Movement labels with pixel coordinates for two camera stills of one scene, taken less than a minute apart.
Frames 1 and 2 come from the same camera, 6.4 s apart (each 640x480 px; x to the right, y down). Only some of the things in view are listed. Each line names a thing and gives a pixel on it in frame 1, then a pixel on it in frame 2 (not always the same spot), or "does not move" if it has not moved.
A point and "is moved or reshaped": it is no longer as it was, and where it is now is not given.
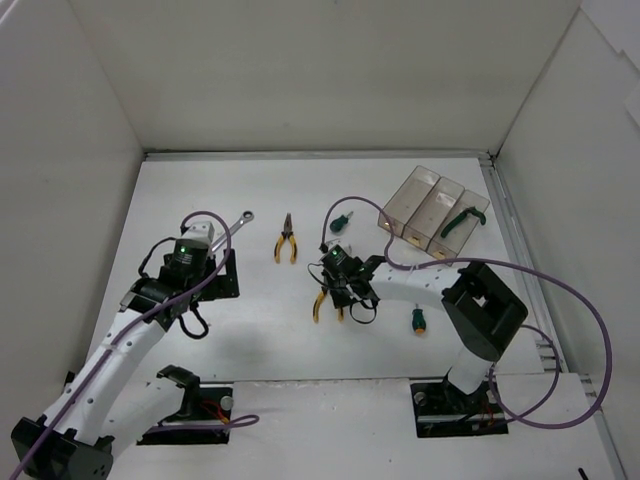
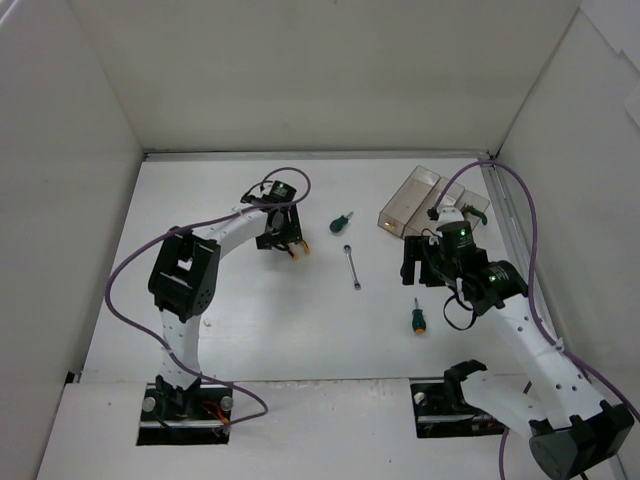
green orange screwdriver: [418, 320] does not move
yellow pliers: [287, 233] is moved or reshaped
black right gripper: [342, 292] to [417, 262]
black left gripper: [220, 275] to [282, 238]
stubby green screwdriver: [337, 224] does not move
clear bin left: [408, 199] does not move
